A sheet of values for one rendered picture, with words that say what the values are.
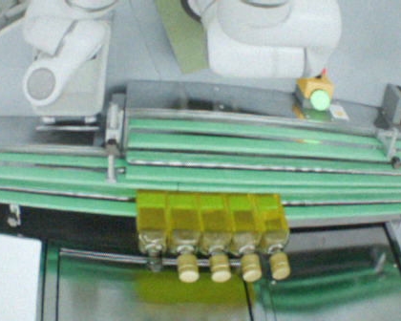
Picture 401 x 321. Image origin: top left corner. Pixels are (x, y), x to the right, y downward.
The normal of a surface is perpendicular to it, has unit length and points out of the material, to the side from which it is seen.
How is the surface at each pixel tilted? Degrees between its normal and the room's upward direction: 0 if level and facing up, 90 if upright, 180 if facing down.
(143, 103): 90
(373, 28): 0
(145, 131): 90
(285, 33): 16
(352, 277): 90
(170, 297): 90
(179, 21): 2
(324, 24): 3
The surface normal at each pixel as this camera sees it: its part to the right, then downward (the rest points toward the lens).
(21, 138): 0.13, -0.80
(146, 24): 0.10, 0.60
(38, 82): 0.13, 0.37
